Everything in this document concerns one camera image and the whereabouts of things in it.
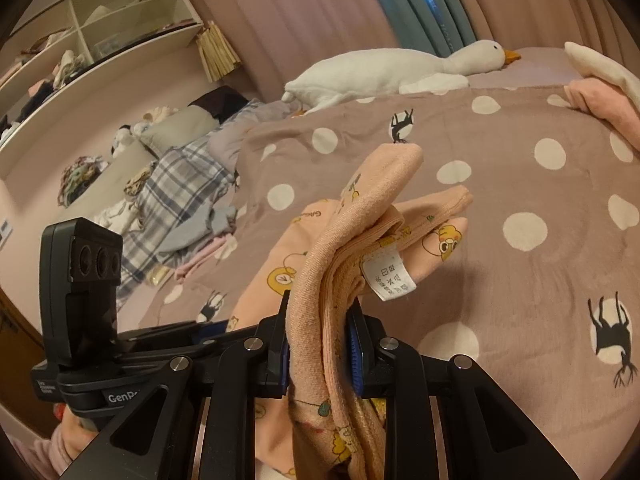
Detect floral cloth heap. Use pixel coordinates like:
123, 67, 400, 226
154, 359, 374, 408
59, 155, 108, 208

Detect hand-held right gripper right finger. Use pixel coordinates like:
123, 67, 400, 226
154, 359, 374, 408
345, 304, 581, 480

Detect dark cloth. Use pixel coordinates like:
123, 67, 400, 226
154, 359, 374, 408
192, 85, 258, 123

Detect brown wooden cabinet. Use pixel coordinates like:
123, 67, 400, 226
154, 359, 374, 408
0, 290, 47, 363

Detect cream white cloth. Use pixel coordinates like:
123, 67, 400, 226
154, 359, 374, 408
564, 41, 640, 106

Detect pink cartoon-print garment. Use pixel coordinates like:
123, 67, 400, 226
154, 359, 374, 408
232, 142, 473, 480

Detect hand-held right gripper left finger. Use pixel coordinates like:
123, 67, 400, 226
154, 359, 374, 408
60, 290, 293, 480

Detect dotted deer-print blanket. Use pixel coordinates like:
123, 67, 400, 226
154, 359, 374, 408
137, 85, 640, 480

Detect person's left hand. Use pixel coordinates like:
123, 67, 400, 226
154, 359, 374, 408
52, 402, 102, 455

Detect white wall shelf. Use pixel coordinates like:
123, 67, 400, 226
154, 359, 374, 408
0, 0, 206, 181

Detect stacked clothes pile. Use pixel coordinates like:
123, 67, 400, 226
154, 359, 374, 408
0, 49, 92, 142

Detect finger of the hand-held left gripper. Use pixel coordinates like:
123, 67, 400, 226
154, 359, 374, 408
119, 320, 263, 359

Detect white goose plush toy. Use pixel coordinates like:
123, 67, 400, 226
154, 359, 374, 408
281, 40, 522, 113

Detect small white plush toy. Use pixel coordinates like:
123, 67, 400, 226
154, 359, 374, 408
110, 106, 178, 159

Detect grey lilac cloth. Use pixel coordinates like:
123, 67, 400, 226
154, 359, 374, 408
207, 110, 288, 173

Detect light pink crumpled clothes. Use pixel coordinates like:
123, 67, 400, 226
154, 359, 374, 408
175, 236, 239, 282

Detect blue curtain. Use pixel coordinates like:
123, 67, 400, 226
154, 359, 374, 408
356, 0, 478, 58

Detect plaid shirt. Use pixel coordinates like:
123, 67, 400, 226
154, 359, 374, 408
117, 137, 238, 301

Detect grey pillow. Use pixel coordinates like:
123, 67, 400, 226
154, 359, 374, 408
140, 105, 221, 157

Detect person's left forearm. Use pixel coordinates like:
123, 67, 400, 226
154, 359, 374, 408
9, 425, 85, 479

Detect white crumpled cloth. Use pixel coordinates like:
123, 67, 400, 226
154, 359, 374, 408
92, 197, 140, 232

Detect pink curtain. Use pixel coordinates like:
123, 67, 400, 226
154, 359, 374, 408
165, 0, 640, 106

